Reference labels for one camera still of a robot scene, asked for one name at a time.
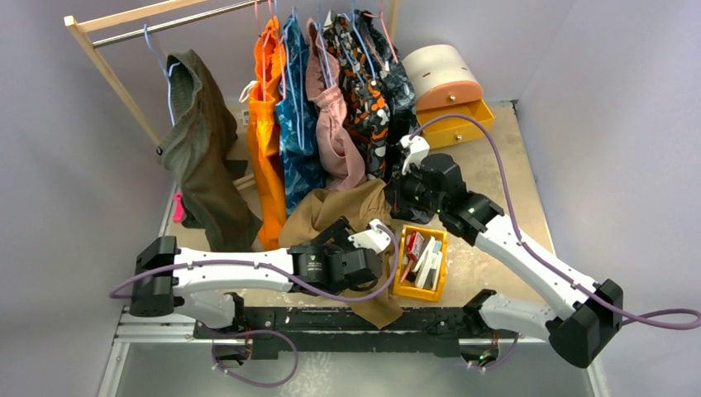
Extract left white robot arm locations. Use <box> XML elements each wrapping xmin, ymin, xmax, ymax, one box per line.
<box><xmin>126</xmin><ymin>218</ymin><xmax>393</xmax><ymax>338</ymax></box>

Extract orange black patterned shorts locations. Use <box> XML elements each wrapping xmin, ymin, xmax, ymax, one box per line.
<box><xmin>322</xmin><ymin>11</ymin><xmax>390</xmax><ymax>179</ymax></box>

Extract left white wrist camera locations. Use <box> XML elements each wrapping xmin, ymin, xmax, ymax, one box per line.
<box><xmin>347</xmin><ymin>218</ymin><xmax>392</xmax><ymax>254</ymax></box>

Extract wooden clothes rack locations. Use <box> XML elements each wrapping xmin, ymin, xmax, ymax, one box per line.
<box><xmin>63</xmin><ymin>0</ymin><xmax>401</xmax><ymax>193</ymax></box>

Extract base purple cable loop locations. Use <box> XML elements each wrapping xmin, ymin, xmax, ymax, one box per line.
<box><xmin>211</xmin><ymin>328</ymin><xmax>300</xmax><ymax>389</ymax></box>

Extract dark grey patterned shorts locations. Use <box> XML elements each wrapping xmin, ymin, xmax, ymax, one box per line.
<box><xmin>354</xmin><ymin>10</ymin><xmax>418</xmax><ymax>181</ymax></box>

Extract light blue hanger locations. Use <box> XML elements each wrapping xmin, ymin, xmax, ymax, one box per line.
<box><xmin>142</xmin><ymin>23</ymin><xmax>180</xmax><ymax>127</ymax></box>

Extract cream orange drawer box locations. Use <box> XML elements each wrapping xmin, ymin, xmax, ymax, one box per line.
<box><xmin>403</xmin><ymin>44</ymin><xmax>494</xmax><ymax>149</ymax></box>

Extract pink shorts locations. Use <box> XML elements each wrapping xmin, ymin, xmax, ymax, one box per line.
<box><xmin>305</xmin><ymin>19</ymin><xmax>366</xmax><ymax>190</ymax></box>

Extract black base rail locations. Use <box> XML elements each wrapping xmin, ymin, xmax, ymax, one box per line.
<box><xmin>193</xmin><ymin>307</ymin><xmax>516</xmax><ymax>360</ymax></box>

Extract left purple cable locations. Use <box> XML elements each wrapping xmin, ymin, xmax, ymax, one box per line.
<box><xmin>109</xmin><ymin>223</ymin><xmax>401</xmax><ymax>304</ymax></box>

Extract blue patterned shorts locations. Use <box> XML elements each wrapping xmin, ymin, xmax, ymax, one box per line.
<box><xmin>275</xmin><ymin>13</ymin><xmax>327</xmax><ymax>216</ymax></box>

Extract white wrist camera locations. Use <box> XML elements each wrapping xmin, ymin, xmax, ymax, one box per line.
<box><xmin>399</xmin><ymin>135</ymin><xmax>430</xmax><ymax>175</ymax></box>
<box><xmin>347</xmin><ymin>218</ymin><xmax>392</xmax><ymax>254</ymax></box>

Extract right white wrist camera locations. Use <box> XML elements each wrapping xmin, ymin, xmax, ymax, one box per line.
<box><xmin>399</xmin><ymin>135</ymin><xmax>430</xmax><ymax>175</ymax></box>

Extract olive green shorts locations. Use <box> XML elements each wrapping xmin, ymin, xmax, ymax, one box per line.
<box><xmin>157</xmin><ymin>50</ymin><xmax>261</xmax><ymax>252</ymax></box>

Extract tan brown shorts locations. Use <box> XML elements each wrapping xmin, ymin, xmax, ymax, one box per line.
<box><xmin>279</xmin><ymin>179</ymin><xmax>403</xmax><ymax>328</ymax></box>

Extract yellow bin with items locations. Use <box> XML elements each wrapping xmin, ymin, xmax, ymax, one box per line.
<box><xmin>390</xmin><ymin>224</ymin><xmax>448</xmax><ymax>303</ymax></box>

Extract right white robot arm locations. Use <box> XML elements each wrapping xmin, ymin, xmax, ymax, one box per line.
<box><xmin>386</xmin><ymin>154</ymin><xmax>623</xmax><ymax>368</ymax></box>

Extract pink clip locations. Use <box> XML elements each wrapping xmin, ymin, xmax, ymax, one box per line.
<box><xmin>172</xmin><ymin>192</ymin><xmax>184</xmax><ymax>223</ymax></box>

